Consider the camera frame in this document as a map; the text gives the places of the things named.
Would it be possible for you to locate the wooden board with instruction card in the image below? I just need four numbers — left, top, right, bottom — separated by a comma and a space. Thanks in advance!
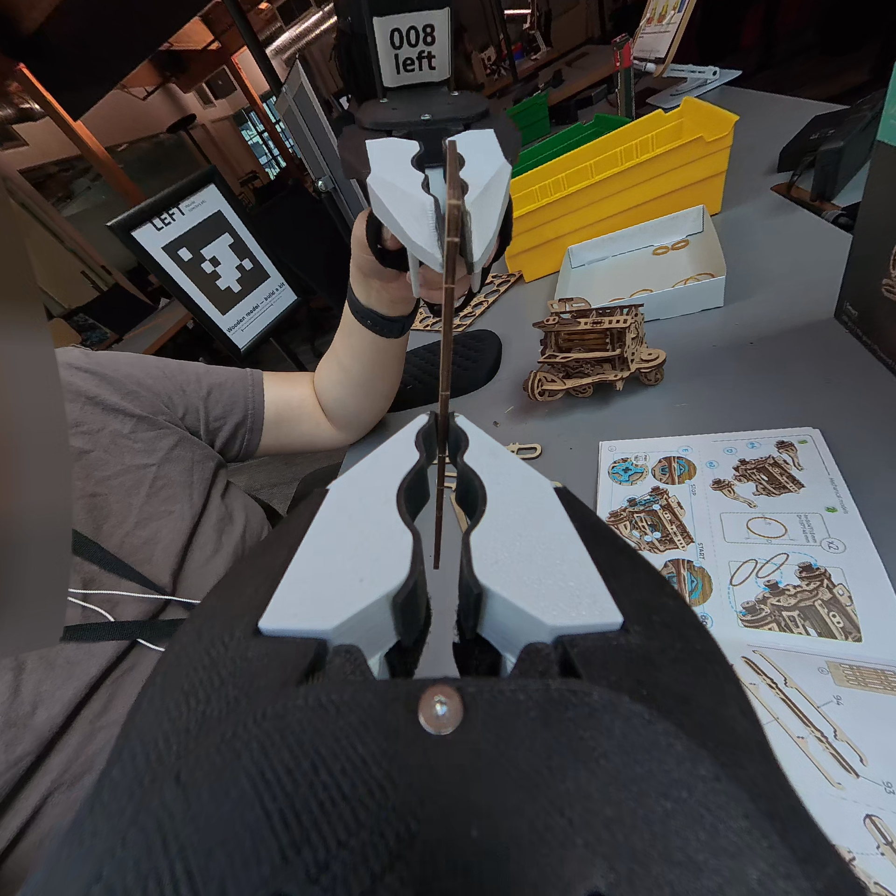
633, 0, 697, 67

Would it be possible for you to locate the white cardboard box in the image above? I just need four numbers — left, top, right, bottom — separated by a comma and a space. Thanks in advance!
554, 204, 727, 323

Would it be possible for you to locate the dark kit box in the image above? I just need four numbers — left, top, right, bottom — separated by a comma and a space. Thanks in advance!
834, 70, 896, 365

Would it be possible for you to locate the person's left hand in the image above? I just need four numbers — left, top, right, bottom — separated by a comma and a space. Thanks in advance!
349, 206, 449, 321

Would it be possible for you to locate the yellow plastic bin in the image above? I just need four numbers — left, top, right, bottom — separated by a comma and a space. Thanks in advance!
504, 97, 741, 282

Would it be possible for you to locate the wooden model car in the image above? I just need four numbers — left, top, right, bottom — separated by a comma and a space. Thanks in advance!
524, 297, 667, 402

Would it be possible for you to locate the black wristband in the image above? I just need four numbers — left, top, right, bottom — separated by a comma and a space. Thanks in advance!
345, 283, 421, 340

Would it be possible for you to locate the white cord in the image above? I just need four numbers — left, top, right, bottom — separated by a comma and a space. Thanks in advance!
66, 589, 203, 652

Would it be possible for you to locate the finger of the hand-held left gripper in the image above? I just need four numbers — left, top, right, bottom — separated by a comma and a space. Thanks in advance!
365, 136, 449, 298
451, 129, 513, 294

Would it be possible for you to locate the black framed marker sign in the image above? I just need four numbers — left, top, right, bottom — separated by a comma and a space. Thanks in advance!
106, 167, 302, 353

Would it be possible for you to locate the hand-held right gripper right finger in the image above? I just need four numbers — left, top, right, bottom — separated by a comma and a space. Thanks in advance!
448, 412, 625, 676

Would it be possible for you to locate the laser-cut wooden parts sheet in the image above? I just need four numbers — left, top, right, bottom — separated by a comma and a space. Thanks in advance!
433, 139, 474, 569

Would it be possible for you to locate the grey panel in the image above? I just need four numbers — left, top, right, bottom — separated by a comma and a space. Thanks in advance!
276, 59, 354, 235

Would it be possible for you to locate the black wrist rest pad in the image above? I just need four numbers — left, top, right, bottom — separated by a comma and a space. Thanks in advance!
388, 329, 504, 414

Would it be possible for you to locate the black shoulder strap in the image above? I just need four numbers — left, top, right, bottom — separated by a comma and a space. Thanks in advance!
62, 531, 205, 645

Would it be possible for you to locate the person's left forearm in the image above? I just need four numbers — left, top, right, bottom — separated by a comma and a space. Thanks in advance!
241, 318, 420, 463

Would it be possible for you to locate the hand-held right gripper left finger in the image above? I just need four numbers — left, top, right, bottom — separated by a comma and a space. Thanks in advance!
258, 412, 443, 679

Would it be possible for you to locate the illustrated instruction booklet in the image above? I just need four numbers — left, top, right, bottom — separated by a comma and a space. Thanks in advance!
596, 427, 896, 896

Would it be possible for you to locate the black device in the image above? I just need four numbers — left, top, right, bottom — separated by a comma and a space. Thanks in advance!
777, 87, 886, 204

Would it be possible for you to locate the perforated leftover wooden sheet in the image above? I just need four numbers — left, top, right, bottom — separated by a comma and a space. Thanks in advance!
409, 272, 522, 333

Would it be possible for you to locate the white stand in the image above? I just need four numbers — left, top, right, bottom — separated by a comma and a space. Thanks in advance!
633, 62, 743, 97

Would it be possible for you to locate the green plastic bin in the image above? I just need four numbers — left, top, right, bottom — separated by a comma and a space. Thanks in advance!
505, 91, 631, 179

